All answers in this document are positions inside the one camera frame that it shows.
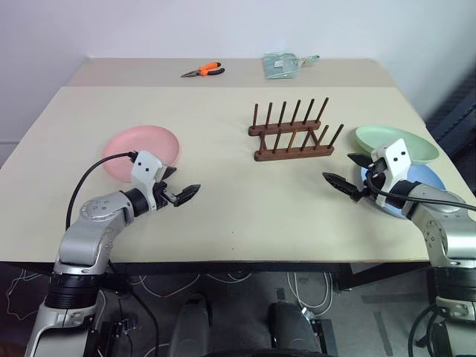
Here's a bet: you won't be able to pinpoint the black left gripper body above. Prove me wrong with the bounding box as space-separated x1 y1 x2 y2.
151 180 179 210

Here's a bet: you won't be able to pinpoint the white floor cable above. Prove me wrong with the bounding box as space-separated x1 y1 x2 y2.
128 274 200 299
286 272 335 310

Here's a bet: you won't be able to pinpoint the blue plate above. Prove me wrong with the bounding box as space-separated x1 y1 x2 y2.
359 163 447 220

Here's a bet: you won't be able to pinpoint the orange handled pliers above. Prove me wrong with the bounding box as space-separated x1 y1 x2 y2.
180 62 226 79

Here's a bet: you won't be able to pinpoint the black slatted object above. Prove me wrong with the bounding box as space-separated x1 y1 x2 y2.
425 68 476 167

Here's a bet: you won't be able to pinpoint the pink plate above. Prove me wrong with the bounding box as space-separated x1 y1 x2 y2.
101 125 184 184

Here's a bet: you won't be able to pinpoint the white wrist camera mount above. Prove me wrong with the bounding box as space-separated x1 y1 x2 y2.
131 150 167 210
370 138 414 208

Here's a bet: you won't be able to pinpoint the dark rounded shape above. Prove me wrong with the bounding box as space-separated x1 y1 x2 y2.
169 293 213 357
267 301 321 357

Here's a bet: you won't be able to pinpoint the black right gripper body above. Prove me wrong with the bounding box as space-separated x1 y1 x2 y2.
353 158 390 202

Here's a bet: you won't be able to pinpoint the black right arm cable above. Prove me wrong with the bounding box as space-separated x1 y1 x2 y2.
365 167 476 211

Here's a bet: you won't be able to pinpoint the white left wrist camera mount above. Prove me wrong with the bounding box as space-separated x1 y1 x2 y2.
131 150 167 210

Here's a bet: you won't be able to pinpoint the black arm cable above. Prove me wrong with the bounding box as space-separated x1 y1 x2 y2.
365 167 476 211
65 151 138 230

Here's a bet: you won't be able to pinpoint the wooden dish rack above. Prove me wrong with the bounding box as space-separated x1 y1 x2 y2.
248 97 344 162

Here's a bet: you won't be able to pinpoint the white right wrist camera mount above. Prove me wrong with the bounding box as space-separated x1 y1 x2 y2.
370 138 414 208

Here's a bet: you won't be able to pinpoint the green plate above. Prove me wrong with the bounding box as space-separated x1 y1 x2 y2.
353 125 441 165

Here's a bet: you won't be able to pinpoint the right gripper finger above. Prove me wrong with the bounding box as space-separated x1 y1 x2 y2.
347 152 373 167
321 172 360 202

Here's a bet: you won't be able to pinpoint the green item in clear bag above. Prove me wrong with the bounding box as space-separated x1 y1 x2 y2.
261 52 321 80

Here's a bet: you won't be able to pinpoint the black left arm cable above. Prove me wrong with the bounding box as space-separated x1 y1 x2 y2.
65 151 138 230

